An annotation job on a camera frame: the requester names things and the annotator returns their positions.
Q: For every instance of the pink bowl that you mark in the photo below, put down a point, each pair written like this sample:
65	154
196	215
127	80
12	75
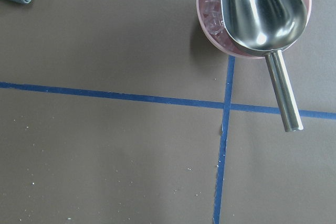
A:
209	16

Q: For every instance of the metal scoop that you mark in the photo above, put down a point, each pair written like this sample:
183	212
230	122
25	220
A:
266	28

